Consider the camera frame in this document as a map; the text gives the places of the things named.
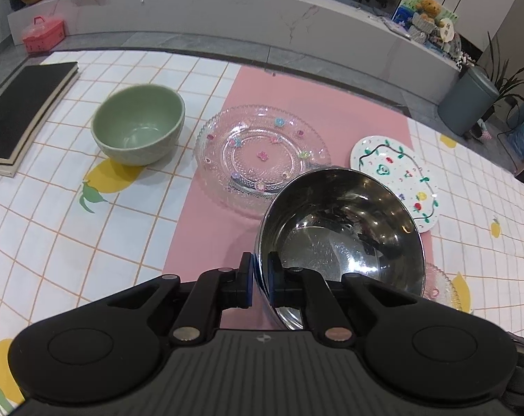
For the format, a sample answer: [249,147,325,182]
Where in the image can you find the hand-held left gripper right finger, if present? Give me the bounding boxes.
[265,252,424,346]

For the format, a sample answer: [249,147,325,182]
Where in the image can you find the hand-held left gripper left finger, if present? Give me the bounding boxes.
[93,252,253,346]

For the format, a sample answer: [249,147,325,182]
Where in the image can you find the orange-sided steel bowl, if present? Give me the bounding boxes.
[253,167,426,330]

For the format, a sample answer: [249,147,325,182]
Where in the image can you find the small glass plate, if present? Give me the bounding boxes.
[420,262,463,313]

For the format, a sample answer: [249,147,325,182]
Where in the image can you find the white painted ceramic plate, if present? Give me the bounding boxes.
[350,136,440,234]

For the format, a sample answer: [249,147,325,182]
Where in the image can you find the pale green ceramic bowl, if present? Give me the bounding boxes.
[91,84,186,166]

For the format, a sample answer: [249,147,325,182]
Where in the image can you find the pink placemat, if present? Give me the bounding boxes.
[162,64,412,330]

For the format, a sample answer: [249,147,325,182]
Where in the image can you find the large flower-dotted glass plate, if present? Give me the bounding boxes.
[194,104,332,219]

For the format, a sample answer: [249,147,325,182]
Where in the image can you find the lemon-print checked tablecloth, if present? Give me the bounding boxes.
[0,50,524,416]

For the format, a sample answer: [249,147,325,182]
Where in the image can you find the white marble media bench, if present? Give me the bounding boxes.
[6,0,466,105]

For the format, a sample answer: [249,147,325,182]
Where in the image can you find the grey trash bin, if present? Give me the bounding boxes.
[437,67,500,137]

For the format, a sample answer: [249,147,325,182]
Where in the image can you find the black book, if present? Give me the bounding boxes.
[0,61,80,178]

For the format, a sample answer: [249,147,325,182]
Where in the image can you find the green leafy floor plant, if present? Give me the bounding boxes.
[479,30,524,109]

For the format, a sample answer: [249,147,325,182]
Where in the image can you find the colourful picture poster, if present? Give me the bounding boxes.
[392,0,460,27]

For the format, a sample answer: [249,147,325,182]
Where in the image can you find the brown teddy bear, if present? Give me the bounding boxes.
[413,0,444,27]

